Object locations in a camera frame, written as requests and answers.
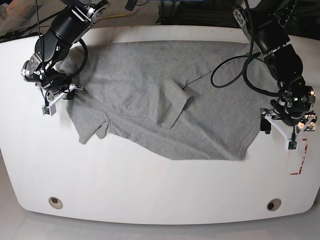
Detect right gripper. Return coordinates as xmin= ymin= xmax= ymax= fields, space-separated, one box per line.
xmin=21 ymin=53 xmax=75 ymax=100

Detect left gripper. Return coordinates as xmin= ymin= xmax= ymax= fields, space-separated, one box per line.
xmin=260 ymin=83 xmax=316 ymax=135

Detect grey T-shirt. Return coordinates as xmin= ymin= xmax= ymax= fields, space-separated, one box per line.
xmin=66 ymin=41 xmax=271 ymax=161

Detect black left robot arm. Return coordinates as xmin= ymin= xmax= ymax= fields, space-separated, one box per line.
xmin=233 ymin=0 xmax=317 ymax=132

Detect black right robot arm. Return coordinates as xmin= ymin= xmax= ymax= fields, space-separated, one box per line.
xmin=21 ymin=0 xmax=110 ymax=100

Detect red tape rectangle marking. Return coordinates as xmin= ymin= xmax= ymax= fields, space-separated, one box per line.
xmin=286 ymin=138 xmax=308 ymax=176

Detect black stand legs on floor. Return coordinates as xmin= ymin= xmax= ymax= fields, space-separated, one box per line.
xmin=0 ymin=24 xmax=39 ymax=43

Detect right table grommet hole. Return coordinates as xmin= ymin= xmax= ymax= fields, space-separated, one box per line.
xmin=266 ymin=198 xmax=282 ymax=212

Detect table grommet hole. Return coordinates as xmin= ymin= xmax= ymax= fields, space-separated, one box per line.
xmin=48 ymin=196 xmax=63 ymax=210
xmin=266 ymin=198 xmax=282 ymax=212

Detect left table grommet hole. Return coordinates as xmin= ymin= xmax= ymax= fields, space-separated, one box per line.
xmin=48 ymin=196 xmax=63 ymax=210

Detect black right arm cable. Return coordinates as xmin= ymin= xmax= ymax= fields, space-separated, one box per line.
xmin=34 ymin=0 xmax=89 ymax=106

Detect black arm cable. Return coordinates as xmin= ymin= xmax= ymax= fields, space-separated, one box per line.
xmin=34 ymin=0 xmax=89 ymax=106
xmin=210 ymin=0 xmax=286 ymax=97

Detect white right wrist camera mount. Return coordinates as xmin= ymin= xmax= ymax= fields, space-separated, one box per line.
xmin=42 ymin=83 xmax=84 ymax=116

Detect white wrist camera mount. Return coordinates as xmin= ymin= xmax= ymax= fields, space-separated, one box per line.
xmin=260 ymin=108 xmax=318 ymax=150
xmin=42 ymin=83 xmax=84 ymax=116

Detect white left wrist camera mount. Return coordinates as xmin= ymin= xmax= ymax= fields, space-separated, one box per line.
xmin=260 ymin=108 xmax=318 ymax=150

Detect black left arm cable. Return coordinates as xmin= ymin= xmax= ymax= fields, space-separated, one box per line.
xmin=210 ymin=0 xmax=286 ymax=97

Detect yellow cable on floor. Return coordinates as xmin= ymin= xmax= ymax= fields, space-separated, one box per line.
xmin=86 ymin=3 xmax=135 ymax=30

